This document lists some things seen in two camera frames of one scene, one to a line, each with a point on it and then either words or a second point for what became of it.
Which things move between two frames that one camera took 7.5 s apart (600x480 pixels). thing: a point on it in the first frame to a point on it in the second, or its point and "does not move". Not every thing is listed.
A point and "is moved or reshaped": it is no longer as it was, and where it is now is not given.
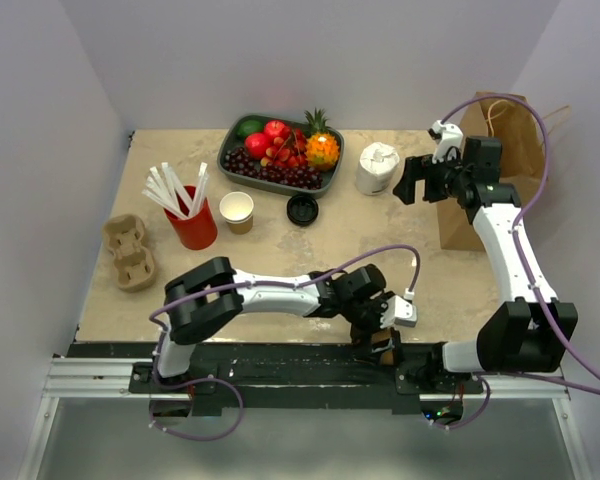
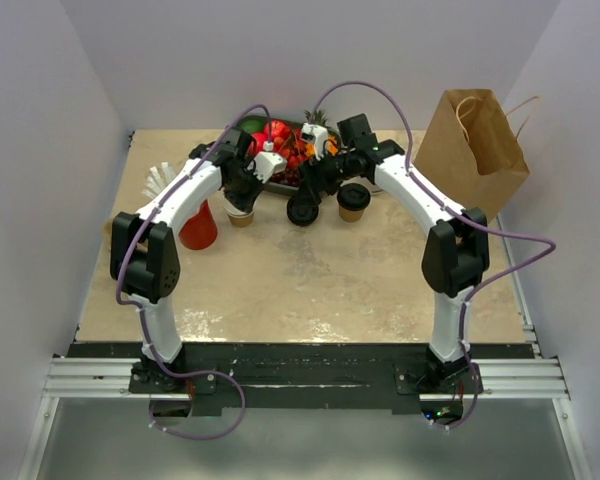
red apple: [277, 128] does not move
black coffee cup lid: [395, 336] to [353, 196]
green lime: [249, 127] does not move
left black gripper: [362, 337] to [246, 203]
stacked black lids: [302, 210] does not move
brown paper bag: [523, 136] is moved or reshaped
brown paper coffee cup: [387, 357] to [350, 216]
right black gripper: [417, 169] to [314, 178]
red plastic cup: [198, 231] does not move
